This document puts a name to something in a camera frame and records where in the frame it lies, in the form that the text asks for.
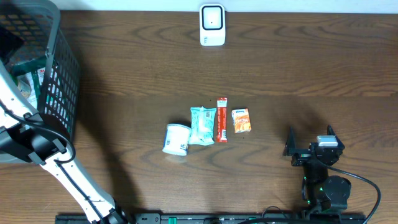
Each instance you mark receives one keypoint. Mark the grey plastic basket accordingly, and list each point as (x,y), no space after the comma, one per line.
(29,30)

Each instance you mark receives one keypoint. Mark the white plastic cup container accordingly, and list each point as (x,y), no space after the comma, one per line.
(176,139)

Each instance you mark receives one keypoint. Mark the green white package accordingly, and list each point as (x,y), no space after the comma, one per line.
(32,72)

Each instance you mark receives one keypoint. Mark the green cap bottle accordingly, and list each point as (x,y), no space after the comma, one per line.
(24,86)

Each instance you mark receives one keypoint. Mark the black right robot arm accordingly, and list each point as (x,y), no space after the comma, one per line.
(322,191)

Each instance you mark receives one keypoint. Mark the teal wet wipes pack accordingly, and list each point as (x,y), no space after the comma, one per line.
(202,126)

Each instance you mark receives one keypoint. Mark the white barcode scanner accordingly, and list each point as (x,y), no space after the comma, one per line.
(212,25)

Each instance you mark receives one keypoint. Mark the red stick sachet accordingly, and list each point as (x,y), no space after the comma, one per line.
(221,117)

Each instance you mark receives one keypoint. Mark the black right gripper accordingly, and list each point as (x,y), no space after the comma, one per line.
(303,155)

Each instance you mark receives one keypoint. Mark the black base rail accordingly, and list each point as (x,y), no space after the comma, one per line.
(231,218)

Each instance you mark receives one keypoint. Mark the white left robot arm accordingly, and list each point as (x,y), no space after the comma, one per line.
(99,206)

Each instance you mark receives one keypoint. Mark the orange tissue pack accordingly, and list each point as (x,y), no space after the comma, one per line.
(241,120)

